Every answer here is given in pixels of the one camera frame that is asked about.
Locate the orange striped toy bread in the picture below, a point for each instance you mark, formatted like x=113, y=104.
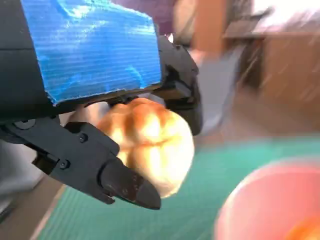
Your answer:
x=307, y=230

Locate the pink bowl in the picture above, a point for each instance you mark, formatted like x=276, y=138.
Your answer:
x=262, y=195

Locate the pale round toy bun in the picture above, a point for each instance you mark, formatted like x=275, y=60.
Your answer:
x=150, y=140

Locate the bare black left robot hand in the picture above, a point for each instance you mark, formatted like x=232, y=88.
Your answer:
x=87, y=50

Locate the green cutting mat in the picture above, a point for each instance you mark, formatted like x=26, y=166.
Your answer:
x=195, y=187

